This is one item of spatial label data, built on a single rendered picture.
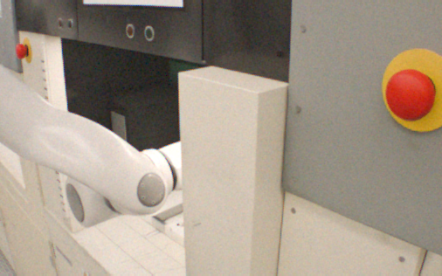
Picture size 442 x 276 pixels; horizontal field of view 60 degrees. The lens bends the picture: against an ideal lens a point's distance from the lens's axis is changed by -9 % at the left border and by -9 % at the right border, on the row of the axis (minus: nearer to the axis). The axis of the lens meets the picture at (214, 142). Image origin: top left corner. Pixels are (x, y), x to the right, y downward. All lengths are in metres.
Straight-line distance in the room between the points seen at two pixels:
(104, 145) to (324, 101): 0.29
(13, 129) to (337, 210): 0.42
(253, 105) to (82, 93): 0.92
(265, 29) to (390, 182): 0.20
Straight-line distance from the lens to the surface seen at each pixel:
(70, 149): 0.56
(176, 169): 0.68
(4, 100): 0.58
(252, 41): 0.46
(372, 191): 0.41
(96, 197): 0.61
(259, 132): 0.41
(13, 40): 1.20
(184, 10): 0.54
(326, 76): 0.40
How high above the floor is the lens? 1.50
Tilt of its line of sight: 22 degrees down
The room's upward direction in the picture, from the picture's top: straight up
